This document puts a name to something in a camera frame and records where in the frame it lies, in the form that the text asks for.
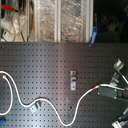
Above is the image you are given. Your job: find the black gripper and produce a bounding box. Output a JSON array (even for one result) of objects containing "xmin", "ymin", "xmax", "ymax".
[{"xmin": 98, "ymin": 59, "xmax": 128, "ymax": 128}]

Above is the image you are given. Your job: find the white cable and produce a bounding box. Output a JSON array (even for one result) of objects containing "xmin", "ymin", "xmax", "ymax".
[{"xmin": 0, "ymin": 70, "xmax": 100, "ymax": 126}]

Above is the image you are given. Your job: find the black perforated board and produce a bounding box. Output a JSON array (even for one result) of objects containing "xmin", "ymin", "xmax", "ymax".
[{"xmin": 0, "ymin": 43, "xmax": 128, "ymax": 128}]

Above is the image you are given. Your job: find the blue object bottom left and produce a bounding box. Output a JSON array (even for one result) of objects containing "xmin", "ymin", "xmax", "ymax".
[{"xmin": 0, "ymin": 117, "xmax": 6, "ymax": 127}]

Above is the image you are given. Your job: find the metal cable clip centre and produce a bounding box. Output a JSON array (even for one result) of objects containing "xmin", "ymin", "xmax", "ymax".
[{"xmin": 70, "ymin": 71, "xmax": 77, "ymax": 91}]

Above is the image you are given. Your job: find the metal cable clip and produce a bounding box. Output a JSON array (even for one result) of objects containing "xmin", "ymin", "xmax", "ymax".
[
  {"xmin": 70, "ymin": 71, "xmax": 77, "ymax": 91},
  {"xmin": 30, "ymin": 101, "xmax": 44, "ymax": 113}
]

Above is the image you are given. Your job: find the blue clamp handle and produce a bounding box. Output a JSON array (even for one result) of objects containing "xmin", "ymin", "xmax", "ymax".
[{"xmin": 90, "ymin": 26, "xmax": 98, "ymax": 44}]

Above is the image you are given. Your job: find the metal cable clip lower left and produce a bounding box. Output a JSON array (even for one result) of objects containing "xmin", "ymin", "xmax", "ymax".
[{"xmin": 30, "ymin": 101, "xmax": 44, "ymax": 113}]

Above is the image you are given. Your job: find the red handled tool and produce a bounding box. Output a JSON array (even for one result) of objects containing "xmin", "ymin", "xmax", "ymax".
[{"xmin": 1, "ymin": 4, "xmax": 25, "ymax": 15}]

